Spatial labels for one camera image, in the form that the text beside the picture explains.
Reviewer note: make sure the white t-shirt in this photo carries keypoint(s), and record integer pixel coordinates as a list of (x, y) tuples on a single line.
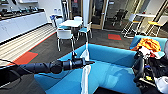
[(86, 80)]

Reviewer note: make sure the blue sofa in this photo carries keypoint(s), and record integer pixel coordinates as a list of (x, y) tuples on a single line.
[(113, 70)]

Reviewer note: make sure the white chair teal seat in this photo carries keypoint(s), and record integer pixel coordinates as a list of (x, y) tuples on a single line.
[(60, 22), (86, 30)]

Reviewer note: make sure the white square table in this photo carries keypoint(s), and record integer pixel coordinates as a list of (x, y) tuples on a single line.
[(70, 23)]

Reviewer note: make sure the dark bin blue lid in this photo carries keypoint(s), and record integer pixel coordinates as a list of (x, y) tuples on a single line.
[(52, 19)]

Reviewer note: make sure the wooden framed glass door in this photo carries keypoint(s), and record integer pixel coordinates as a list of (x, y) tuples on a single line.
[(98, 11), (71, 6)]

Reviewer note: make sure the black office chair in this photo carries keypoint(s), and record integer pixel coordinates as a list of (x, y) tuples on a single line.
[(119, 15)]

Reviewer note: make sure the white bar stool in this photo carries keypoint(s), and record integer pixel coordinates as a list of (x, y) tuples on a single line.
[(130, 21)]

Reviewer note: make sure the orange garment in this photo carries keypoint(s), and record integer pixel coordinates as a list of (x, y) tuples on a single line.
[(148, 44)]

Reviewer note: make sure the white lower kitchen cabinets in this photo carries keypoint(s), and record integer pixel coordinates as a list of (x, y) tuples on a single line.
[(20, 26)]

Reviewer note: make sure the white kitchen cabinets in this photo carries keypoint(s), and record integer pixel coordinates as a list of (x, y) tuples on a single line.
[(20, 26), (26, 1)]

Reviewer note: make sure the white high table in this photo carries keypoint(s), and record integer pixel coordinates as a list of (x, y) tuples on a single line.
[(146, 15)]

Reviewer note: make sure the white round object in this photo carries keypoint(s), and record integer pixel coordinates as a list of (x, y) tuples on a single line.
[(163, 82)]

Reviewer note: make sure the yellow bar stool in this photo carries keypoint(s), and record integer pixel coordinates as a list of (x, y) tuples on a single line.
[(155, 24)]

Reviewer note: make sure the white upper kitchen cabinets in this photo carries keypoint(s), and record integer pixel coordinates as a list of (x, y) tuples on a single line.
[(26, 1)]

